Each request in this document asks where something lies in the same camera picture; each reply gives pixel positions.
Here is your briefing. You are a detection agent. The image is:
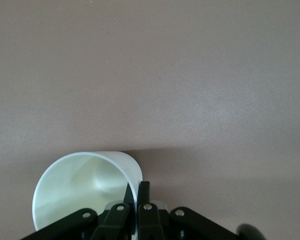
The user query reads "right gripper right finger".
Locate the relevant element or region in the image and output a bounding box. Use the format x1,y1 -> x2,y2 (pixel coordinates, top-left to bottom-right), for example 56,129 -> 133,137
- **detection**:
137,181 -> 165,240

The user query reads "white plastic cup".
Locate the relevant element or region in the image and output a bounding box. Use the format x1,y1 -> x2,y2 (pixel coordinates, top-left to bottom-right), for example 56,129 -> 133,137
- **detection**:
31,150 -> 144,240

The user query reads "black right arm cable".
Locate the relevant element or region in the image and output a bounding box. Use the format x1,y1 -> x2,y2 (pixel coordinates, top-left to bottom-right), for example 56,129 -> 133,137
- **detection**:
236,223 -> 266,240

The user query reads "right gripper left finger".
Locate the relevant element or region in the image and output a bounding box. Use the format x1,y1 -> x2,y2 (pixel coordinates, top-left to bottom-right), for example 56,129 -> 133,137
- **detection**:
91,183 -> 132,240

